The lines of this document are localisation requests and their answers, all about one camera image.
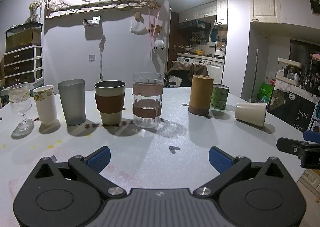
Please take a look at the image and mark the white wall cabinet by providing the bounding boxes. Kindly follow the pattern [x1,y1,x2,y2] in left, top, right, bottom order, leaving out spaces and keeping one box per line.
[249,0,281,23]

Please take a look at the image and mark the white storage rack with bottles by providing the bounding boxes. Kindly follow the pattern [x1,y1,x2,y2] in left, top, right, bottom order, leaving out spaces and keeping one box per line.
[274,57,307,88]

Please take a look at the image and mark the clear glass with brown bands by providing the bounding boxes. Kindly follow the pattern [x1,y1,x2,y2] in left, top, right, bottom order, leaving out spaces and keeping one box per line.
[132,72,164,128]

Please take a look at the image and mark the green printed tin can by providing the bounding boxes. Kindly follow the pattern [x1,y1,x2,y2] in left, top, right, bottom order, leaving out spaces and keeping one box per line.
[211,84,230,110]

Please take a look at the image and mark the white paper cup patterned rim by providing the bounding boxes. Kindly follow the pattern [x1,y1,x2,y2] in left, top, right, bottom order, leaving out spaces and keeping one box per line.
[33,85,58,125]

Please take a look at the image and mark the ribbed glass goblet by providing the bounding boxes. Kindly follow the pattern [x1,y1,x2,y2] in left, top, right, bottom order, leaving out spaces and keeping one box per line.
[8,82,35,131]

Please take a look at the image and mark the white drawer unit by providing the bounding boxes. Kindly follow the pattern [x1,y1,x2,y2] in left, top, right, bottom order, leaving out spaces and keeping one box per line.
[3,45,44,86]

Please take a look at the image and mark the cream cup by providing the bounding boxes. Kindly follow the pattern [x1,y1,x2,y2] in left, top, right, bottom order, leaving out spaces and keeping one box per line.
[235,102,267,128]

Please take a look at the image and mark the white kitchen upper cabinets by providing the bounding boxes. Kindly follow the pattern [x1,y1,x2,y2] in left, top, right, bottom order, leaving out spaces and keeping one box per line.
[178,0,229,26]

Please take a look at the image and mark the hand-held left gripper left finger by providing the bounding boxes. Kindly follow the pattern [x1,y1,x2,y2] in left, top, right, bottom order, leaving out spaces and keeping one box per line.
[34,146,127,200]

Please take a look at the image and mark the dried flower bunch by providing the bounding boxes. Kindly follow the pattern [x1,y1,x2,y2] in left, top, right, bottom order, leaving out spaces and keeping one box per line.
[27,0,43,22]

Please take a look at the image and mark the bamboo cup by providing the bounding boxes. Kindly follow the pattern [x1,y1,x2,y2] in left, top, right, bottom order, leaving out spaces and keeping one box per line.
[188,75,214,115]

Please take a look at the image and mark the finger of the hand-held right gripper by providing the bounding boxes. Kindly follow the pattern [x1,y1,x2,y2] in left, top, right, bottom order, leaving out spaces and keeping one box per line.
[303,130,320,140]
[276,137,313,155]

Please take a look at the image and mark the hanging cable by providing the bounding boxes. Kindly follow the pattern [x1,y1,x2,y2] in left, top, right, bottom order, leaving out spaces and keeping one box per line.
[99,35,107,80]

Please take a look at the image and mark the pink ribbon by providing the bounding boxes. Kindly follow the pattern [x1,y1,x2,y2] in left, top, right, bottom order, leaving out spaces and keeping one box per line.
[148,8,161,42]

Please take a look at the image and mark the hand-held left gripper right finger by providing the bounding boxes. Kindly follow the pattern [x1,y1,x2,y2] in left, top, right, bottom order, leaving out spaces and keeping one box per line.
[193,146,286,200]

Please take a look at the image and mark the grey frosted tumbler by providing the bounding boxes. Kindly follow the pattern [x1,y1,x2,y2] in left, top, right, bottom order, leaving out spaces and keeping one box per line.
[58,79,86,126]

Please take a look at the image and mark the glass fish tank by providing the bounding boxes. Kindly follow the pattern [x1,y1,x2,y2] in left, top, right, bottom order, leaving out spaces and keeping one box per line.
[5,22,43,53]

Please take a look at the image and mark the black printed cloth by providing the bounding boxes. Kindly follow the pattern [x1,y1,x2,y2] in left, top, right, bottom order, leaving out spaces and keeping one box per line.
[268,89,318,133]

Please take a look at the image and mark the black chair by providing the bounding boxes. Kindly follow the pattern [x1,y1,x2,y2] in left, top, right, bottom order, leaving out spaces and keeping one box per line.
[164,70,192,87]

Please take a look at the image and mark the green cup with brown sleeve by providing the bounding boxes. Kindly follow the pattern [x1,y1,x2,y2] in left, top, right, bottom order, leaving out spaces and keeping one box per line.
[94,80,126,126]

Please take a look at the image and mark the brown cloth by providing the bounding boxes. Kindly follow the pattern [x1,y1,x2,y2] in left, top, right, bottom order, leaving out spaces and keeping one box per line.
[167,61,209,78]

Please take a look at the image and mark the green bag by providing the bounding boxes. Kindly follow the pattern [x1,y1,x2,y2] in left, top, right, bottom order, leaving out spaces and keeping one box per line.
[257,82,274,102]

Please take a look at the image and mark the white pole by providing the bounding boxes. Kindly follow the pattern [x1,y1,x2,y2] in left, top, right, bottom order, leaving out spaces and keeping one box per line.
[250,48,259,102]

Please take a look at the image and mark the white hanging bag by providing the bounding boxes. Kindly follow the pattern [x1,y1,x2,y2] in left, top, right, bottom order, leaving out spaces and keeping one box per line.
[130,20,147,35]

